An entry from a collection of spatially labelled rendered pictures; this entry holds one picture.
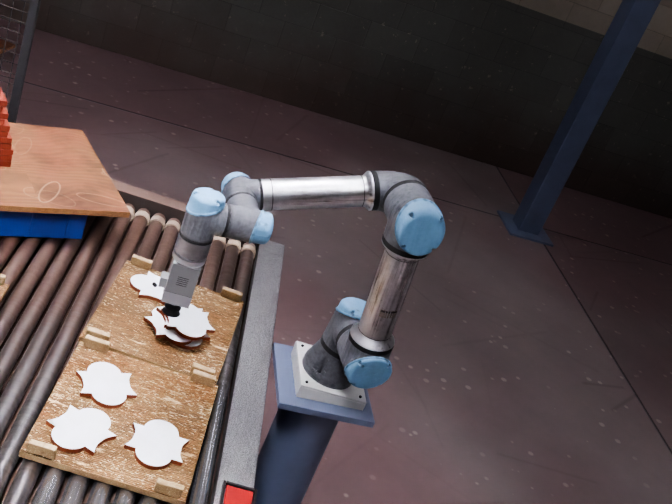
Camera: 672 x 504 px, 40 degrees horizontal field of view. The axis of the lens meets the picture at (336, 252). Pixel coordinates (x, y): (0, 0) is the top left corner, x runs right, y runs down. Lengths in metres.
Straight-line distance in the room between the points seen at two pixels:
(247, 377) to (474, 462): 1.89
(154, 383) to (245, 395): 0.24
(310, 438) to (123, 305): 0.62
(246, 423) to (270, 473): 0.46
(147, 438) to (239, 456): 0.22
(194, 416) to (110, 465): 0.27
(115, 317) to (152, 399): 0.31
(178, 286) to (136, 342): 0.32
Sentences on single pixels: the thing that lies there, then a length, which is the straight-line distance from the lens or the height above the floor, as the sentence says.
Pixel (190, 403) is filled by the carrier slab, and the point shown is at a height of 0.94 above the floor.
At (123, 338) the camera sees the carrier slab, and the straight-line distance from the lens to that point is 2.36.
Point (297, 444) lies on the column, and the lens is 2.60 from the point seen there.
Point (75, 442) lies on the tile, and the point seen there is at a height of 0.95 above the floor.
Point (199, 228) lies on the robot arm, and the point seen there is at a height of 1.37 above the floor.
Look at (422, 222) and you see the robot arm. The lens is 2.07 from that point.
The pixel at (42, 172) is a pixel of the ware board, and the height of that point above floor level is 1.04.
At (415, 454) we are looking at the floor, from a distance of 3.97.
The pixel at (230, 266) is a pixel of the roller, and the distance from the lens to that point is 2.82.
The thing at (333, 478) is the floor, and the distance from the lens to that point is 3.66.
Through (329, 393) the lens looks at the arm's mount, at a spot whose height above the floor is 0.90.
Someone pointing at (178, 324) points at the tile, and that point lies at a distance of 2.38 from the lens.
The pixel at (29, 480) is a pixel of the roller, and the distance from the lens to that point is 1.97.
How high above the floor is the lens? 2.31
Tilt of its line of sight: 26 degrees down
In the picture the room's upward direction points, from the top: 22 degrees clockwise
